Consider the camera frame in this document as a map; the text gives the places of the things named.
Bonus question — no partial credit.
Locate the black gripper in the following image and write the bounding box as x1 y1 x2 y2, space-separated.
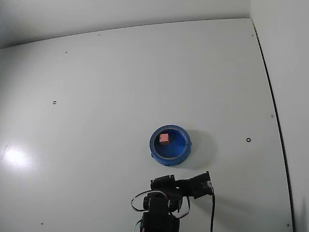
150 174 195 198

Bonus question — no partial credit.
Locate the black camera cable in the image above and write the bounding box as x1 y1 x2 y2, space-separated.
209 187 216 232

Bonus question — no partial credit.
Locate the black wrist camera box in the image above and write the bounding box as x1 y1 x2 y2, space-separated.
189 171 214 200

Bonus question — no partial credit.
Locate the blue tape roll bin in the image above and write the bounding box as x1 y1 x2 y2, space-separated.
149 124 193 167

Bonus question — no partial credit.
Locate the white servo wire loop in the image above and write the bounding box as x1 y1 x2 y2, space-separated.
130 189 167 212
172 195 191 219

